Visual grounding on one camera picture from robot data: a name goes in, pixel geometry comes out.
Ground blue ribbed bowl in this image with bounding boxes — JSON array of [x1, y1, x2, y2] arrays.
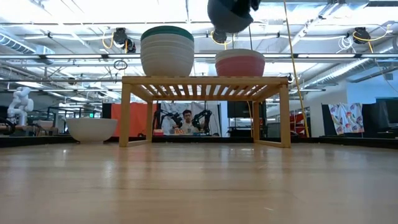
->
[[206, 0, 254, 34]]

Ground pink ribbed bowl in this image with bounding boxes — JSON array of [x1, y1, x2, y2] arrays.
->
[[215, 55, 266, 78]]

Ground green ribbed bowl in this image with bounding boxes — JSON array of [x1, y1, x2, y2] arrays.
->
[[140, 25, 195, 42]]

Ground slatted wooden shelf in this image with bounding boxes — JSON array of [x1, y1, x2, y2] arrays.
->
[[119, 75, 292, 149]]

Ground black monitor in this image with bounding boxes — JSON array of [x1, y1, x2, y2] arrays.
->
[[226, 101, 267, 119]]

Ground white patterned backdrop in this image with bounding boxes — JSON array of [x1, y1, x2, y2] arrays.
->
[[160, 101, 221, 137]]

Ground person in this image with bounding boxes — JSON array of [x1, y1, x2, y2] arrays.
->
[[170, 109, 201, 136]]

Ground red cabinet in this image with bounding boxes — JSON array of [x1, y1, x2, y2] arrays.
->
[[290, 112, 307, 135]]

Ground floral cloth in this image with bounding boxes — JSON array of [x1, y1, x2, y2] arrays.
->
[[328, 102, 365, 136]]

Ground orange partition panel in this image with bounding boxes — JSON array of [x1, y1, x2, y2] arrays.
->
[[111, 102, 158, 138]]

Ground large black screen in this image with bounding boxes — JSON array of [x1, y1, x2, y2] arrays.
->
[[362, 98, 398, 139]]

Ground black partition panel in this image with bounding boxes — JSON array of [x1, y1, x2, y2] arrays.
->
[[101, 103, 112, 138]]

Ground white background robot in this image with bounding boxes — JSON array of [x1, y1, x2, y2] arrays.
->
[[6, 86, 34, 127]]

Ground black ceiling cable reel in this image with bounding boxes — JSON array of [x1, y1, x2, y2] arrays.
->
[[102, 27, 137, 54], [212, 29, 228, 44], [353, 26, 371, 45]]

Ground yellow hanging cable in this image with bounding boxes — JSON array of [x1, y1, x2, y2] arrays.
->
[[282, 0, 311, 138]]

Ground black aluminium table frame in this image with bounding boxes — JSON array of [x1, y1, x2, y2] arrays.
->
[[0, 136, 398, 149]]

